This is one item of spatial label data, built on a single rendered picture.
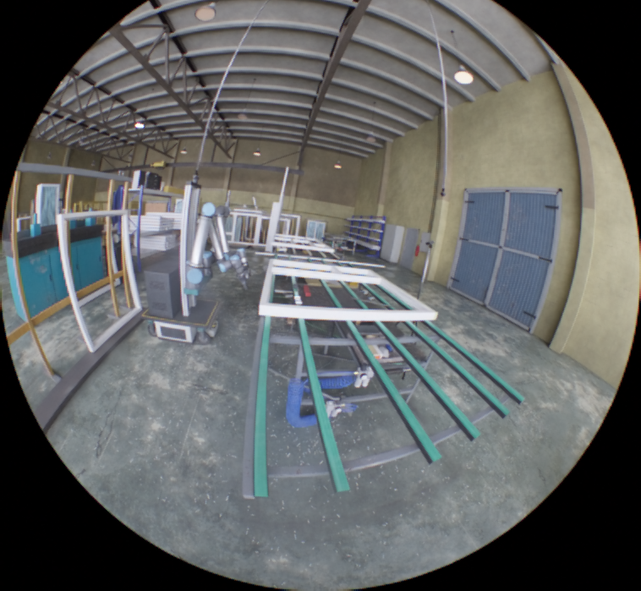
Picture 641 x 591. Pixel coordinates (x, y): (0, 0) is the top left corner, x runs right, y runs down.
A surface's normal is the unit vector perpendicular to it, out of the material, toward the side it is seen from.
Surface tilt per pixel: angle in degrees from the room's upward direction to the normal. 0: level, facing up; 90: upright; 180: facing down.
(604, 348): 90
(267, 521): 0
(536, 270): 90
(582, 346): 90
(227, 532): 0
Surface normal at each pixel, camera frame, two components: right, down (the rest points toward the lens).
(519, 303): -0.97, -0.11
